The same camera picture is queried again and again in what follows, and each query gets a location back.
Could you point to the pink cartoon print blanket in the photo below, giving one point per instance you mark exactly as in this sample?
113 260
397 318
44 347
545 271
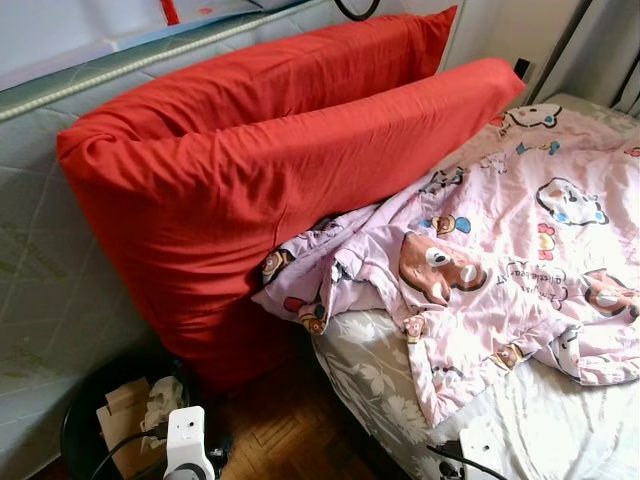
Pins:
520 260

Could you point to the grey curtain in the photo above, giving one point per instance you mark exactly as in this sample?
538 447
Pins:
600 50

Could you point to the bed with beige floral sheet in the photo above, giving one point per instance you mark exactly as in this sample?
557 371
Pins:
540 430

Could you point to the large red cushion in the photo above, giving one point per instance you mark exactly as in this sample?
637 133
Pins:
250 200
300 70

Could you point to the beige crumpled paper bag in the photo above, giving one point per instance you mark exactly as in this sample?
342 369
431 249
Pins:
162 400

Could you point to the black round waste bin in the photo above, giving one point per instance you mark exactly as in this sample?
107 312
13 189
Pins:
85 440

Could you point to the small black wall plate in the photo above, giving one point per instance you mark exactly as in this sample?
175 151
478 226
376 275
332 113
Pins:
522 69

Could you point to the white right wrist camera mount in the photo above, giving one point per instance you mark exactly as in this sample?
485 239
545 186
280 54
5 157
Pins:
485 455

